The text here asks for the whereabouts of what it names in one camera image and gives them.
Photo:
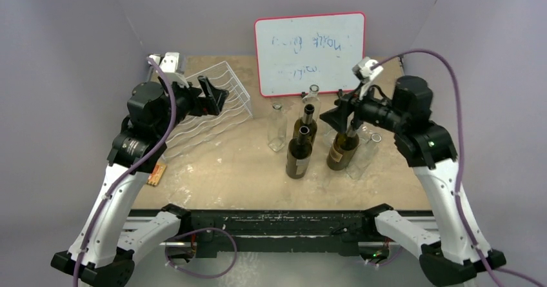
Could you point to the red framed whiteboard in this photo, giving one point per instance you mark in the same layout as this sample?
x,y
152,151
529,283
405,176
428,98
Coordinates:
x,y
296,52

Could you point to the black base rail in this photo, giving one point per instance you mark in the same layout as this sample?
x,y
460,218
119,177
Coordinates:
x,y
348,233

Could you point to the orange card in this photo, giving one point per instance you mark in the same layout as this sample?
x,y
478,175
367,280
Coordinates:
x,y
156,175

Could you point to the clear bottle right front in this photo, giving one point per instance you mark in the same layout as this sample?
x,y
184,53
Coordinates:
x,y
364,155

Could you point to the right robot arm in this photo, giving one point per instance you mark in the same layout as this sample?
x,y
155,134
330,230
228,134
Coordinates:
x,y
458,252

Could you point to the clear square glass bottle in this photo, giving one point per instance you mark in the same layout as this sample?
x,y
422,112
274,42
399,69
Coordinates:
x,y
277,125

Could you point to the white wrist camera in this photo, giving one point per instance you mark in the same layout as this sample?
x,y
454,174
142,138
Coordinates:
x,y
366,70
172,64

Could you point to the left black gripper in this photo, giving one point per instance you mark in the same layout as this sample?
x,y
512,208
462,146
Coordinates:
x,y
211,104

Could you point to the white wire wine rack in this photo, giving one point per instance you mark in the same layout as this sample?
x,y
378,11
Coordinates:
x,y
225,105

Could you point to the dark bottle brown label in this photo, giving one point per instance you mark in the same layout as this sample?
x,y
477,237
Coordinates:
x,y
308,121

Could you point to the dark bottle white label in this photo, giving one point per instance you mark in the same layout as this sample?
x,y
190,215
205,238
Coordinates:
x,y
299,152

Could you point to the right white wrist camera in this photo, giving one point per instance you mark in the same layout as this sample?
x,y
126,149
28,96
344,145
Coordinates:
x,y
366,70

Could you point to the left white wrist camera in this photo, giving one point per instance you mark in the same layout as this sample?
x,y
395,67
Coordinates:
x,y
172,64

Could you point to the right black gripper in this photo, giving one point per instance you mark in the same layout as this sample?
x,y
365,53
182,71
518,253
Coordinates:
x,y
348,109

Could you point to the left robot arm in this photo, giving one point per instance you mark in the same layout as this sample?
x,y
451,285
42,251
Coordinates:
x,y
102,255

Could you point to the dark bottle right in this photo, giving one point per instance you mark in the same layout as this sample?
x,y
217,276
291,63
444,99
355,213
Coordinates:
x,y
343,149

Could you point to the clear bottle back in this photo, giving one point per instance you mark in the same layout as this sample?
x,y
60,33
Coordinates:
x,y
311,97

